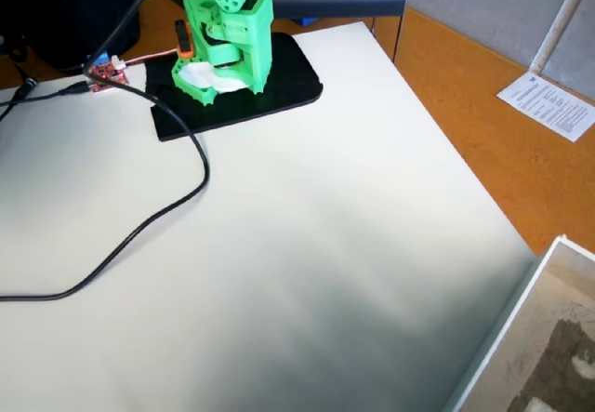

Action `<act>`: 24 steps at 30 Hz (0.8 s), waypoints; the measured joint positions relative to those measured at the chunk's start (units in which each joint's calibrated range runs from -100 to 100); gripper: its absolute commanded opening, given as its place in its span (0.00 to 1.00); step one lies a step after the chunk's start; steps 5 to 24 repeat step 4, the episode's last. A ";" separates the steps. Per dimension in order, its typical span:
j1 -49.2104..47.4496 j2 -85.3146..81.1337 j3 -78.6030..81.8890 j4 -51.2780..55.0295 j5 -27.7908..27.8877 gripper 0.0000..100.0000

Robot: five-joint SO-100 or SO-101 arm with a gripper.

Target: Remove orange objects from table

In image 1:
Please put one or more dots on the white pole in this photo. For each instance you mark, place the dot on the white pole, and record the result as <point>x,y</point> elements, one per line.
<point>558,21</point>

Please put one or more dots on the dark bag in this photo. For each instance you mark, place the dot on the dark bag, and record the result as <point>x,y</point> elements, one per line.
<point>56,12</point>

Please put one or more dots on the black servo with orange label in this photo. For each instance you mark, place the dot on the black servo with orange label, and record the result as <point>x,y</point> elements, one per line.
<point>182,35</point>

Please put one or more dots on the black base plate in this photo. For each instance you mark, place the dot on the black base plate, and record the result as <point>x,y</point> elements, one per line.
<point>288,82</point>

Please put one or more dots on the small blue item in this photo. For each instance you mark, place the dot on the small blue item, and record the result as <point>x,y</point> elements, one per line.
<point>304,21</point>

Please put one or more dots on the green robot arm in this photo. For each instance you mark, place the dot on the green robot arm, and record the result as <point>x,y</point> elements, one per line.
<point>253,35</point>

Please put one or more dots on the white framed picture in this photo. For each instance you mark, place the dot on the white framed picture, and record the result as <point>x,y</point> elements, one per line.
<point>534,347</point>

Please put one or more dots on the white printed paper sheet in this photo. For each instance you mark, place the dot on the white printed paper sheet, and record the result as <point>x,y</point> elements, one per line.
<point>548,105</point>

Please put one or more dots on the red controller board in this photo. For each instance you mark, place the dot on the red controller board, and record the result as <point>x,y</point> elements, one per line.
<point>104,77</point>

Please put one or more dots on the white crumpled tissue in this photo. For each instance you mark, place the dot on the white crumpled tissue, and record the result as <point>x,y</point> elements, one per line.
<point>200,77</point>

